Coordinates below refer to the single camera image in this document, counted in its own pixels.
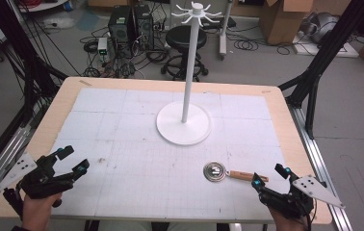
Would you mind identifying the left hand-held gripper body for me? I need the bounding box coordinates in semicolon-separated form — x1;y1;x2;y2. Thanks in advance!
0;150;76;221

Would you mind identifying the large open cardboard box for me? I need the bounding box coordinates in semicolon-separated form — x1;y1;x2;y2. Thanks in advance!
258;0;315;46

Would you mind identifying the white grid mat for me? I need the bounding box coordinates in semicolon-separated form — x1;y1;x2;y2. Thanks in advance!
50;87;288;223

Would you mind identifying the black metal frame stand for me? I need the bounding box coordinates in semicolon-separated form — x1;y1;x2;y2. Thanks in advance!
0;0;70;184
277;0;364;141

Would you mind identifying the white rolling stand pole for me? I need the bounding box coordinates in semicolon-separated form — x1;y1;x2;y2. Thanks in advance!
218;0;233;62

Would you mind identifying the grey rounded appliance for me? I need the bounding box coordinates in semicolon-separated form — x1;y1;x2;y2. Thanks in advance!
300;12;341;45

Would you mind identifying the white hook rack stand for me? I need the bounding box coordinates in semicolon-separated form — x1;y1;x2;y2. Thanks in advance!
155;1;223;147

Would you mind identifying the black computer tower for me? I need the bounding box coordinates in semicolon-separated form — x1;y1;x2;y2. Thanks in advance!
133;4;156;50
107;5;134;45

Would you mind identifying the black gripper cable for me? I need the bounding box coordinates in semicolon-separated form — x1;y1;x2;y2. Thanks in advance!
304;197;319;231

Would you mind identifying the person's right hand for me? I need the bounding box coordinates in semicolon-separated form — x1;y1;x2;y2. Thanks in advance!
268;206;310;231

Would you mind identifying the metal spoon with wooden handle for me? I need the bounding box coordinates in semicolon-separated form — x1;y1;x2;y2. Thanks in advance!
202;161;270;184

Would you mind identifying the small silver box green light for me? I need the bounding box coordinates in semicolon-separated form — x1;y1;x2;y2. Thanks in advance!
96;37;109;56

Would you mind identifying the person's left hand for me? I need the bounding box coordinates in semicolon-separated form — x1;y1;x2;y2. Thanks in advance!
21;192;63;231

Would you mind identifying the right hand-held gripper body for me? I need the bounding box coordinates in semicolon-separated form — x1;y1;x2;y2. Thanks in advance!
260;175;346;219

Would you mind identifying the black round stool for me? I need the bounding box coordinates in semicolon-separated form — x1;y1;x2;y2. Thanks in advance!
160;25;210;82

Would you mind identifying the white flat board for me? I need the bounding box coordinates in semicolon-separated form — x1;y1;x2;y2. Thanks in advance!
291;31;361;59

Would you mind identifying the black cable coil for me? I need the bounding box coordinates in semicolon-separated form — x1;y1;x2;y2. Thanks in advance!
233;38;259;52

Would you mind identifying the aluminium rail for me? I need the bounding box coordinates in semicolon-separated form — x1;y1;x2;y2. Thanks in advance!
0;125;33;210
288;105;353;231

